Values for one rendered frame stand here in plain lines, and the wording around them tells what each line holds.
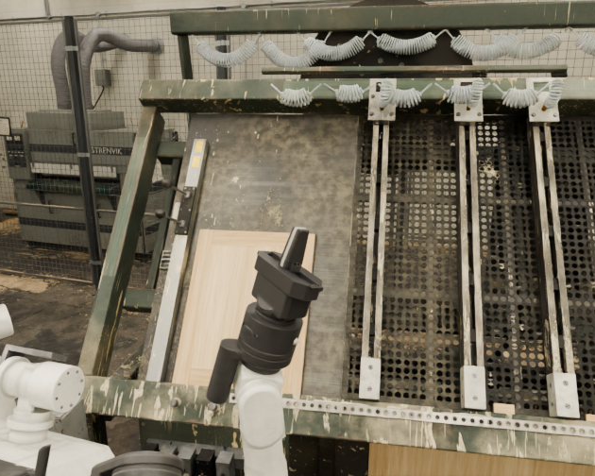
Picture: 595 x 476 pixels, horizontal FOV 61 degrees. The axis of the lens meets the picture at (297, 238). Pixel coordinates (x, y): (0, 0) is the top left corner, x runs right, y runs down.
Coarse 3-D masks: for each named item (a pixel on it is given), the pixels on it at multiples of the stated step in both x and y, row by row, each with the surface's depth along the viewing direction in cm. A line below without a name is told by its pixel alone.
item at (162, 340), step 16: (208, 144) 207; (192, 160) 202; (192, 176) 199; (192, 224) 193; (176, 240) 189; (176, 256) 187; (176, 272) 184; (176, 288) 182; (176, 304) 181; (160, 320) 178; (160, 336) 176; (160, 352) 174; (160, 368) 171
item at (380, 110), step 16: (384, 80) 180; (384, 96) 185; (368, 112) 191; (384, 112) 191; (384, 128) 192; (384, 144) 190; (384, 160) 187; (384, 176) 185; (384, 192) 182; (384, 208) 180; (368, 224) 178; (384, 224) 177; (368, 240) 176; (368, 256) 174; (368, 272) 172; (368, 288) 170; (368, 304) 167; (368, 320) 165; (368, 336) 163; (368, 352) 165; (368, 368) 160; (368, 384) 158
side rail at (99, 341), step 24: (144, 120) 211; (144, 144) 206; (144, 168) 205; (144, 192) 206; (120, 216) 195; (120, 240) 191; (120, 264) 189; (120, 288) 190; (96, 312) 181; (120, 312) 190; (96, 336) 178; (96, 360) 175
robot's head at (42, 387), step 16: (16, 368) 75; (32, 368) 74; (48, 368) 73; (64, 368) 73; (80, 368) 76; (0, 384) 74; (16, 384) 74; (32, 384) 72; (48, 384) 71; (64, 384) 73; (80, 384) 76; (32, 400) 72; (48, 400) 71; (64, 400) 73; (16, 416) 73; (32, 416) 73; (48, 416) 75
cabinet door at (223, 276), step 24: (216, 240) 189; (240, 240) 188; (264, 240) 187; (312, 240) 184; (216, 264) 186; (240, 264) 185; (312, 264) 181; (192, 288) 183; (216, 288) 182; (240, 288) 181; (192, 312) 180; (216, 312) 179; (240, 312) 178; (192, 336) 176; (216, 336) 176; (192, 360) 173; (192, 384) 170; (288, 384) 166
